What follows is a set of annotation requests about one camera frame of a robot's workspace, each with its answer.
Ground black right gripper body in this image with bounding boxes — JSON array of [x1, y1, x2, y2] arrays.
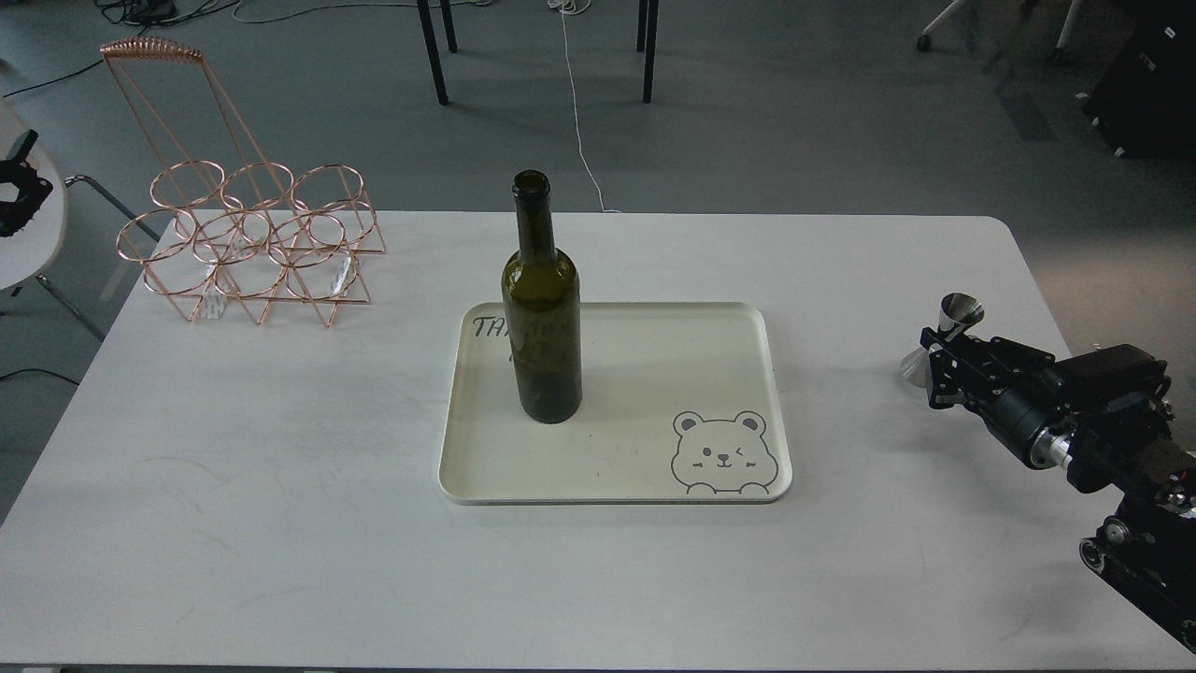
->
[[944, 339, 1056, 409]]

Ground copper wire bottle rack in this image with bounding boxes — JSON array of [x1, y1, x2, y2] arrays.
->
[[100, 36, 388, 325]]

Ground black table legs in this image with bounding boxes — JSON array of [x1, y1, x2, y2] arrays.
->
[[417, 0, 660, 106]]

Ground cream bear tray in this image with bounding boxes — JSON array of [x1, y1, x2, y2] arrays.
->
[[437, 302, 794, 506]]

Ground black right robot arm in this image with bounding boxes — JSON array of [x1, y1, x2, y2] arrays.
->
[[919, 328, 1195, 649]]

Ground dark green wine bottle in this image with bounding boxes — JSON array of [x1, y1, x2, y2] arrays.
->
[[501, 169, 584, 424]]

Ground steel double jigger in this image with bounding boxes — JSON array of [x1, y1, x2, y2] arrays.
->
[[901, 293, 984, 388]]

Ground white floor cable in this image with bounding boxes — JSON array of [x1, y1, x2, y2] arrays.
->
[[547, 0, 622, 214]]

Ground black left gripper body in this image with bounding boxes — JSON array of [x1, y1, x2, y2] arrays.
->
[[1, 161, 54, 237]]

